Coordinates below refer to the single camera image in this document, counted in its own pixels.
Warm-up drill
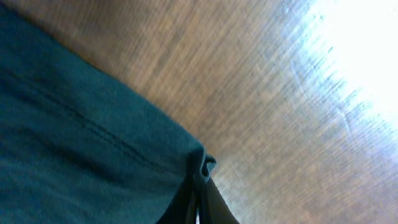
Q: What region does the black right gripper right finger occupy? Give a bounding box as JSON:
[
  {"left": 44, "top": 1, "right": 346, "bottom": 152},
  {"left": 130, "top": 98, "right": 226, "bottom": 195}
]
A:
[{"left": 199, "top": 179, "right": 239, "bottom": 224}]

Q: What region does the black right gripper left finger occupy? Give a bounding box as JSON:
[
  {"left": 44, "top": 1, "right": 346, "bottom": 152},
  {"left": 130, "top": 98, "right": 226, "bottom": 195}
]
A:
[{"left": 156, "top": 157, "right": 197, "bottom": 224}]

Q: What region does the dark green Nike t-shirt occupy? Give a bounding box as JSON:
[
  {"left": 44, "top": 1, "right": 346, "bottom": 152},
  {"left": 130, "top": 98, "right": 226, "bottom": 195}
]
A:
[{"left": 1, "top": 6, "right": 215, "bottom": 223}]

